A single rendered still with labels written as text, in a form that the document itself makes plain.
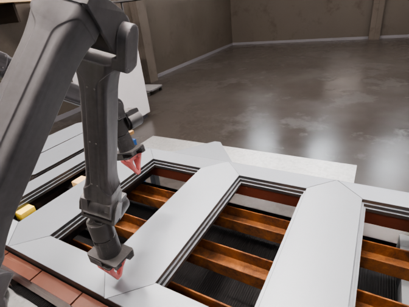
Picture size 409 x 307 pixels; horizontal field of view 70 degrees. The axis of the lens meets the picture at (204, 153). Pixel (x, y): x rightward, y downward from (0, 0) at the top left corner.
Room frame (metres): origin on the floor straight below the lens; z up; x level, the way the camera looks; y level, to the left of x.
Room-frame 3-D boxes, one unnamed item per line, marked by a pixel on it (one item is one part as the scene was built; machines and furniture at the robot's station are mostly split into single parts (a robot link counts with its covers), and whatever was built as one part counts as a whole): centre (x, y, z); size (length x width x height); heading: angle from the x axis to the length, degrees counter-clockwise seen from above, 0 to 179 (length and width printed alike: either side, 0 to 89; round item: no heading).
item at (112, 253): (0.55, 0.26, 0.98); 0.10 x 0.07 x 0.07; 58
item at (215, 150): (1.42, 0.01, 0.77); 0.45 x 0.20 x 0.04; 58
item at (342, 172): (1.34, -0.12, 0.74); 1.20 x 0.26 x 0.03; 58
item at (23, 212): (1.00, 0.76, 0.79); 0.06 x 0.05 x 0.04; 148
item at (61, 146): (1.57, 0.83, 0.82); 0.80 x 0.40 x 0.06; 148
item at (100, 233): (0.55, 0.26, 1.04); 0.07 x 0.06 x 0.07; 165
